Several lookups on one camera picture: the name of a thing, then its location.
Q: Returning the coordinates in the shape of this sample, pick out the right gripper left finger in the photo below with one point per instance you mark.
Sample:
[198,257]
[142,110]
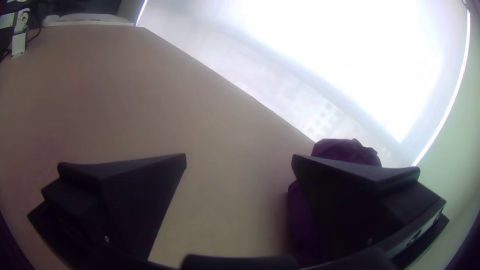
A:
[127,202]

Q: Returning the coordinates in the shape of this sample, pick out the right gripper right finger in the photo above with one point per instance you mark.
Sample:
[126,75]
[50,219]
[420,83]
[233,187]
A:
[352,210]

